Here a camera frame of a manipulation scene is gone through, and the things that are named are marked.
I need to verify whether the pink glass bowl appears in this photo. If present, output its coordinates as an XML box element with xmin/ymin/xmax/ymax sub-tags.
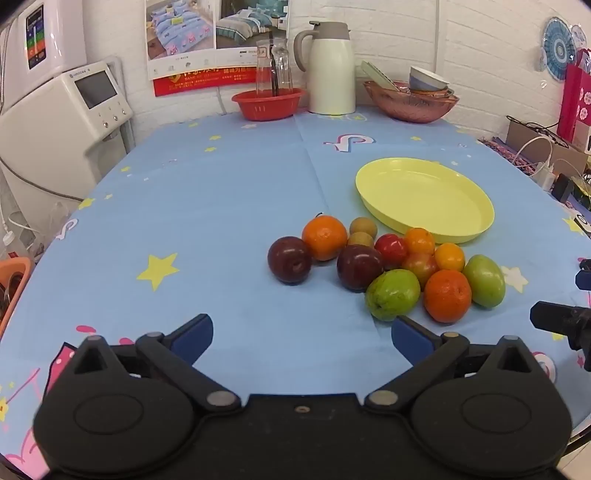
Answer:
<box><xmin>363</xmin><ymin>80</ymin><xmax>460</xmax><ymax>124</ymax></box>

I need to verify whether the red yellow nectarine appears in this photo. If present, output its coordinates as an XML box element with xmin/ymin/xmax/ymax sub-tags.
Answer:
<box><xmin>401</xmin><ymin>252</ymin><xmax>439</xmax><ymax>289</ymax></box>

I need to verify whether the red plastic basket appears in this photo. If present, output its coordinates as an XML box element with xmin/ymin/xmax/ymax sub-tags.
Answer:
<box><xmin>232</xmin><ymin>88</ymin><xmax>306</xmax><ymax>121</ymax></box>

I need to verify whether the blue round paper fan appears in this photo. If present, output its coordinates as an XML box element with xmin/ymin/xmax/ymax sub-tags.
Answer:
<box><xmin>540</xmin><ymin>16</ymin><xmax>578</xmax><ymax>81</ymax></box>

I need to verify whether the blue printed tablecloth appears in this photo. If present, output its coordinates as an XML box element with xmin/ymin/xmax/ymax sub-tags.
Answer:
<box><xmin>0</xmin><ymin>108</ymin><xmax>591</xmax><ymax>480</ymax></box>

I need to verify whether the cardboard box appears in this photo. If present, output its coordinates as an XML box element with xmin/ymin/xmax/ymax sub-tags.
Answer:
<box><xmin>505</xmin><ymin>115</ymin><xmax>589</xmax><ymax>176</ymax></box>

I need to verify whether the red patterned bowl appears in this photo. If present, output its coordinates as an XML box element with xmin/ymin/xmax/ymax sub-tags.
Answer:
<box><xmin>409</xmin><ymin>85</ymin><xmax>455</xmax><ymax>99</ymax></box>

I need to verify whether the green jujube fruit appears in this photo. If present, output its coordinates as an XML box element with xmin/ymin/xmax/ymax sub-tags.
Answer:
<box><xmin>463</xmin><ymin>254</ymin><xmax>506</xmax><ymax>308</ymax></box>
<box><xmin>365</xmin><ymin>269</ymin><xmax>421</xmax><ymax>322</ymax></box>

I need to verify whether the pale green dish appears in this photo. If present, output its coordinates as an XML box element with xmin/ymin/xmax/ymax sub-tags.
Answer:
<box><xmin>360</xmin><ymin>60</ymin><xmax>400</xmax><ymax>92</ymax></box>

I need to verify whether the small orange tangerine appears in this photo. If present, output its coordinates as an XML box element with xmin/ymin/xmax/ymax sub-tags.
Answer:
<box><xmin>434</xmin><ymin>243</ymin><xmax>465</xmax><ymax>272</ymax></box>
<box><xmin>404</xmin><ymin>227</ymin><xmax>435</xmax><ymax>254</ymax></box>

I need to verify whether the clear glass cup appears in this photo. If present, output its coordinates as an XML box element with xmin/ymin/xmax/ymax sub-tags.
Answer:
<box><xmin>272</xmin><ymin>38</ymin><xmax>295</xmax><ymax>95</ymax></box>
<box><xmin>255</xmin><ymin>39</ymin><xmax>278</xmax><ymax>97</ymax></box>

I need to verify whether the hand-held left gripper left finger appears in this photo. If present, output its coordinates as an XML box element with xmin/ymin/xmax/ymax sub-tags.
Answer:
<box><xmin>44</xmin><ymin>314</ymin><xmax>242</xmax><ymax>413</ymax></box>

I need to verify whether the red tomato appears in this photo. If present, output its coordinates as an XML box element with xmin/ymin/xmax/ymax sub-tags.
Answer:
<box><xmin>374</xmin><ymin>233</ymin><xmax>409</xmax><ymax>271</ymax></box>

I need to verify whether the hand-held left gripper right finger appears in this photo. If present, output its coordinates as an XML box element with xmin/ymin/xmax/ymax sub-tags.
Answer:
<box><xmin>364</xmin><ymin>315</ymin><xmax>555</xmax><ymax>413</ymax></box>

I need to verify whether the dark purple plum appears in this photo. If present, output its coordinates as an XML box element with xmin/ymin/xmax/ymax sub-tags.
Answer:
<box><xmin>337</xmin><ymin>244</ymin><xmax>385</xmax><ymax>291</ymax></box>
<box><xmin>268</xmin><ymin>236</ymin><xmax>313</xmax><ymax>284</ymax></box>

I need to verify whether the yellow plastic plate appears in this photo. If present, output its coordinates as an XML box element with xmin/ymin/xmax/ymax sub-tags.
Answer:
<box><xmin>355</xmin><ymin>158</ymin><xmax>496</xmax><ymax>244</ymax></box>

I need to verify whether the wall calendar poster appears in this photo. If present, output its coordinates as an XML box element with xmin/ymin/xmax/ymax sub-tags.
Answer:
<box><xmin>145</xmin><ymin>0</ymin><xmax>291</xmax><ymax>97</ymax></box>

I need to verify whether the white wall water purifier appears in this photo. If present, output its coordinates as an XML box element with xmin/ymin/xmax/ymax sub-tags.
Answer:
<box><xmin>0</xmin><ymin>0</ymin><xmax>88</xmax><ymax>114</ymax></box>

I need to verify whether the blue white bowl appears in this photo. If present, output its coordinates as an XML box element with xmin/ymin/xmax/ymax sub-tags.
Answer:
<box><xmin>409</xmin><ymin>66</ymin><xmax>450</xmax><ymax>93</ymax></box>

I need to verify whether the white appliance with screen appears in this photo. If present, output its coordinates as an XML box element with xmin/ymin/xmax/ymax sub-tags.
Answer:
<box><xmin>0</xmin><ymin>58</ymin><xmax>136</xmax><ymax>208</ymax></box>

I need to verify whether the white charger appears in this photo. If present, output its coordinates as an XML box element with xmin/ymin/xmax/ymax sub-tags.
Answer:
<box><xmin>538</xmin><ymin>161</ymin><xmax>559</xmax><ymax>192</ymax></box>

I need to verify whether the pink gift bag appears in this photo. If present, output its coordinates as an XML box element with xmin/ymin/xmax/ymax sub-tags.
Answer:
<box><xmin>556</xmin><ymin>48</ymin><xmax>591</xmax><ymax>148</ymax></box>

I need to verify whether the patterned dark cloth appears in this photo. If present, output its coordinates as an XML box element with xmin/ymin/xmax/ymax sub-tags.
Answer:
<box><xmin>480</xmin><ymin>136</ymin><xmax>536</xmax><ymax>172</ymax></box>

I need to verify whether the white thermos jug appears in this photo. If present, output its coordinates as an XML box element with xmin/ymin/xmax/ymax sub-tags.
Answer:
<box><xmin>294</xmin><ymin>21</ymin><xmax>356</xmax><ymax>115</ymax></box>

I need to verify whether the large orange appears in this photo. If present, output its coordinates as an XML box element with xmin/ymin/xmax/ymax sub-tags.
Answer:
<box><xmin>302</xmin><ymin>213</ymin><xmax>348</xmax><ymax>262</ymax></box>
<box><xmin>424</xmin><ymin>270</ymin><xmax>472</xmax><ymax>324</ymax></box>

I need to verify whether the orange plastic container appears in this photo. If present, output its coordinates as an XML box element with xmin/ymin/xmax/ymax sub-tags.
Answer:
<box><xmin>0</xmin><ymin>257</ymin><xmax>35</xmax><ymax>342</ymax></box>

